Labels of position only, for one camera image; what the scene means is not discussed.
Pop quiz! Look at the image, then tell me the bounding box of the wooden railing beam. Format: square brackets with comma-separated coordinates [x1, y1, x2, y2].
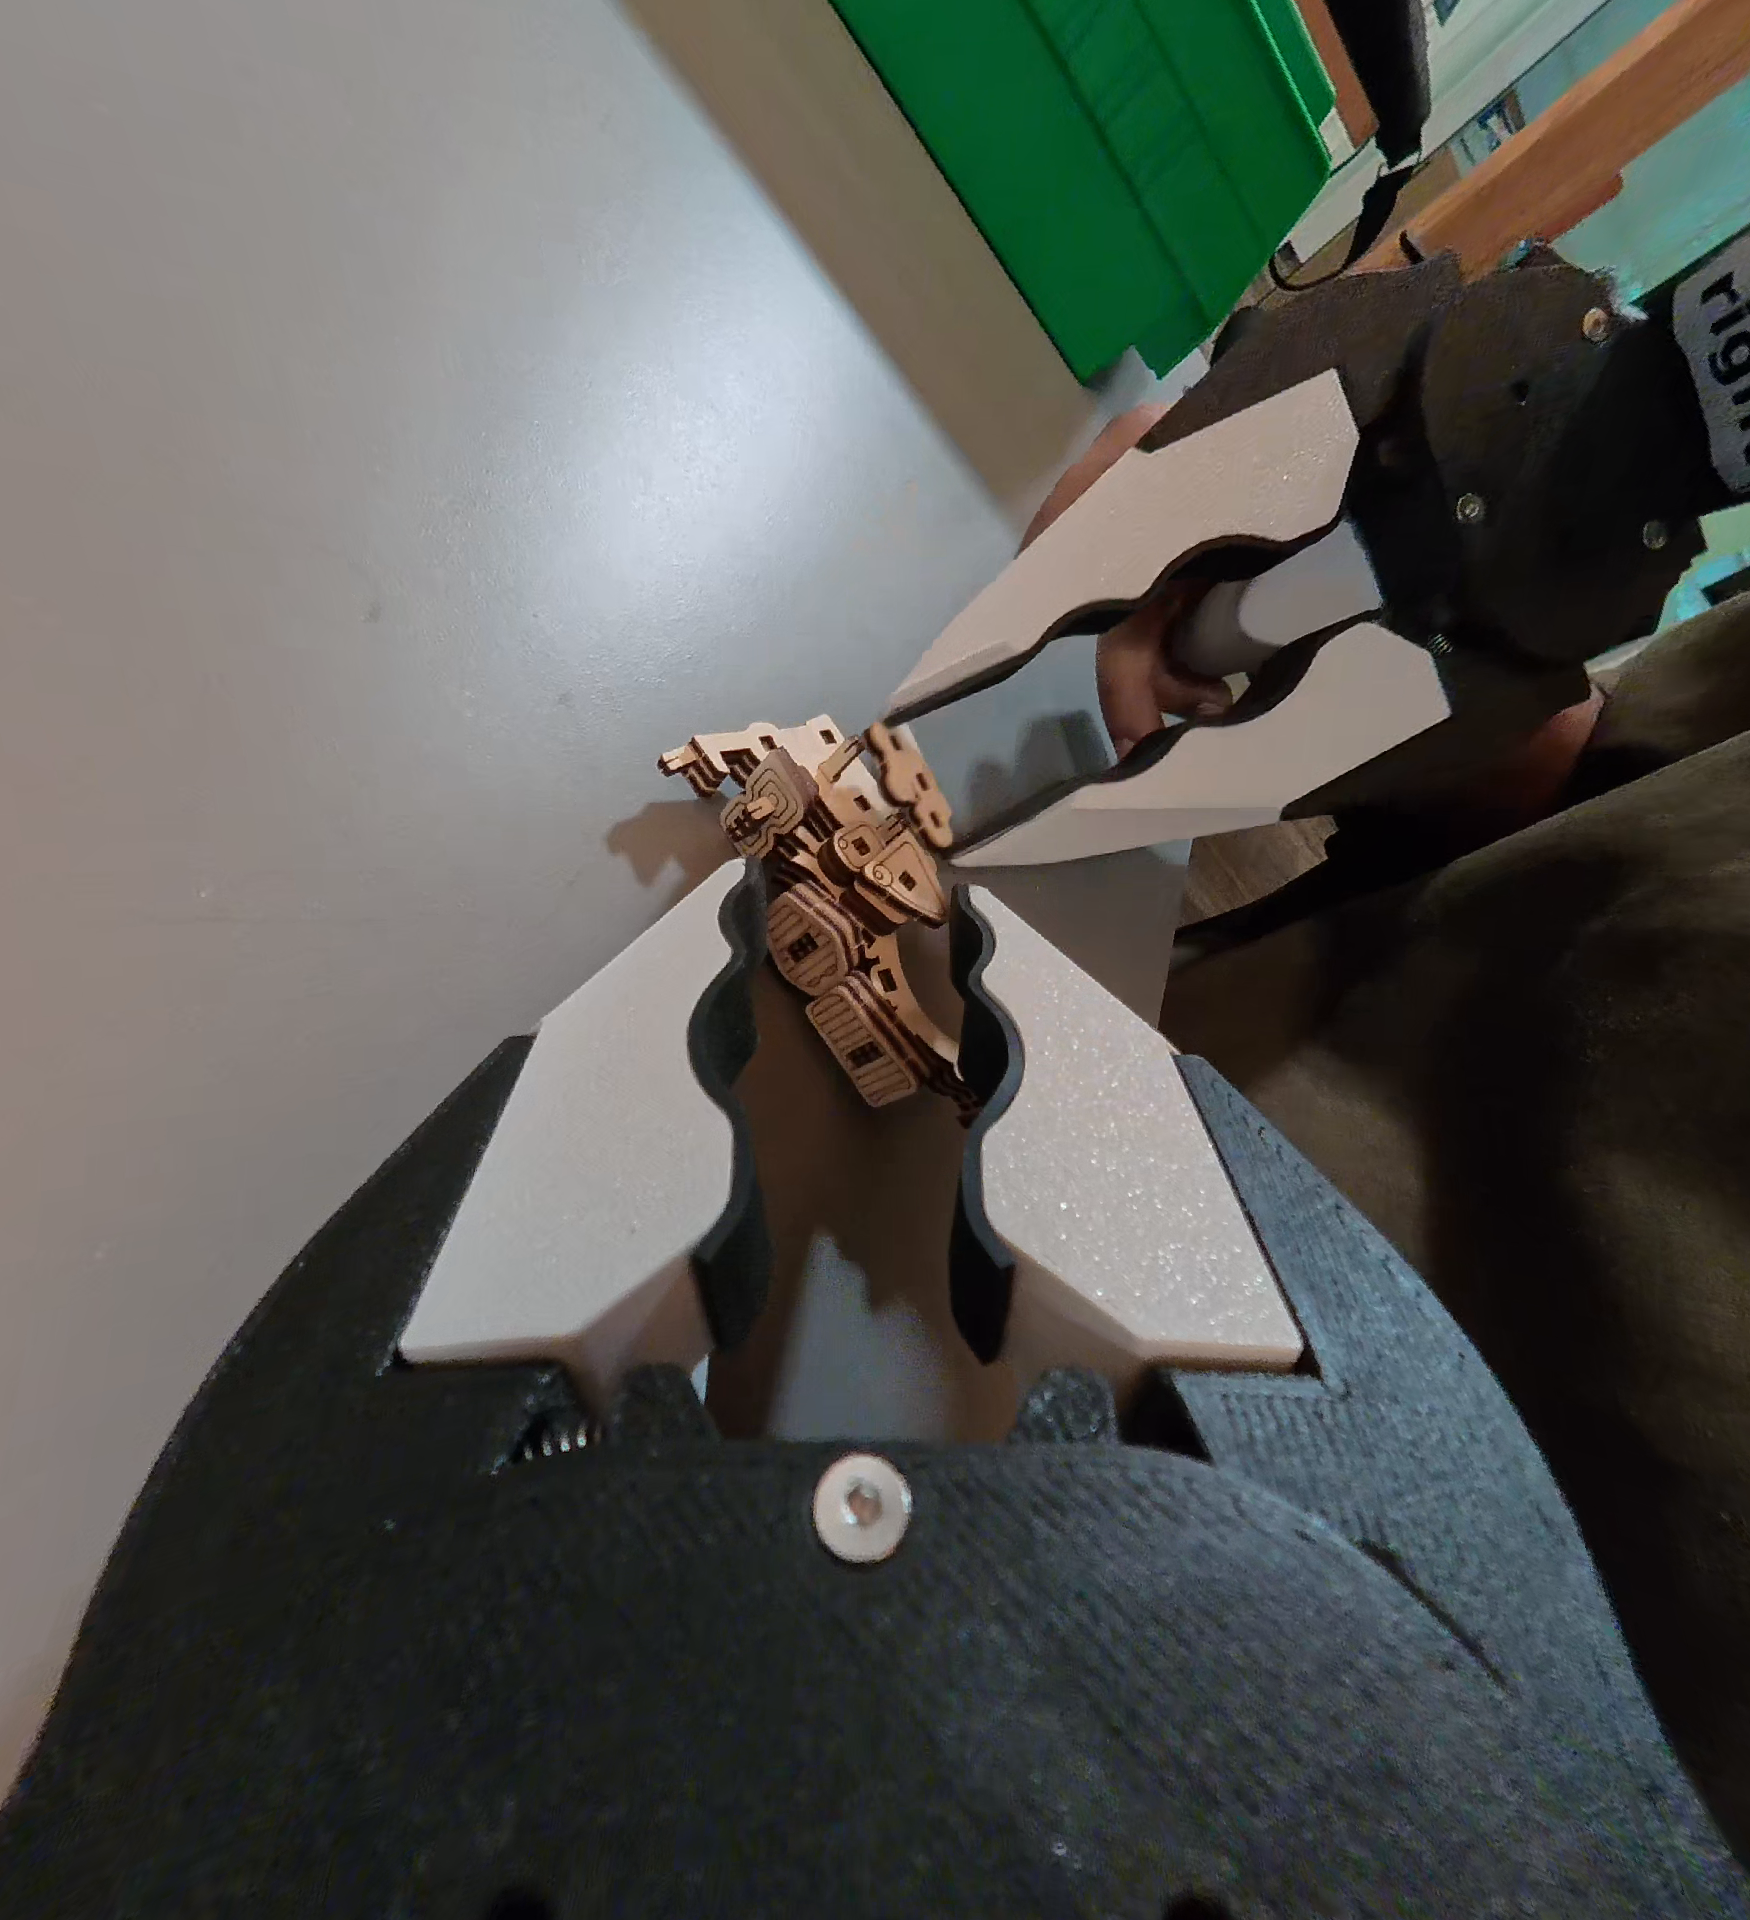
[1399, 0, 1750, 275]

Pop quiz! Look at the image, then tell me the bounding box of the grey desk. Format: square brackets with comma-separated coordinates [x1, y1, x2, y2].
[0, 0, 1192, 1908]

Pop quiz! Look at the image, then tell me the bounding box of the person's right hand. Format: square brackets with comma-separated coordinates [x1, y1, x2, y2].
[1024, 402, 1258, 752]

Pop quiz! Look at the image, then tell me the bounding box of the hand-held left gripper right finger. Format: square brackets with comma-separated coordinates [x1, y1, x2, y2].
[948, 885, 1304, 1369]

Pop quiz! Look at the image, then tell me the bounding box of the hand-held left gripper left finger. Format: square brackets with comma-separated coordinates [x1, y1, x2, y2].
[397, 868, 775, 1412]

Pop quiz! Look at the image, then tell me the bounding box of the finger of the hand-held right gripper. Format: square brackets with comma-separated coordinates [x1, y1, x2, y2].
[949, 614, 1454, 871]
[881, 367, 1366, 722]

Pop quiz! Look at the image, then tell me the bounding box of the person's olive clothing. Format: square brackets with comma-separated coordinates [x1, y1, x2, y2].
[1167, 599, 1750, 1920]

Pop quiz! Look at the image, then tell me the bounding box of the green plastic bin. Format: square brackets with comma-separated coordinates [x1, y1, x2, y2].
[831, 0, 1335, 383]

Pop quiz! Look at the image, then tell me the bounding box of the wooden puzzle model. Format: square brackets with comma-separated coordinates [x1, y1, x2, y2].
[657, 717, 986, 1130]

